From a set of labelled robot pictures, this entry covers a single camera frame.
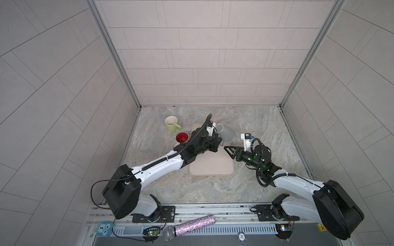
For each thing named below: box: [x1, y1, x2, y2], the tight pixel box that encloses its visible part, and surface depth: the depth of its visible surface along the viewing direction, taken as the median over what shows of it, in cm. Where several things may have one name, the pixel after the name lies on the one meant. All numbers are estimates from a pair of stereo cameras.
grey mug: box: [215, 123, 234, 143], surface depth 77 cm
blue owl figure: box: [95, 220, 114, 237], surface depth 67 cm
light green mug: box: [164, 115, 182, 134], surface depth 98 cm
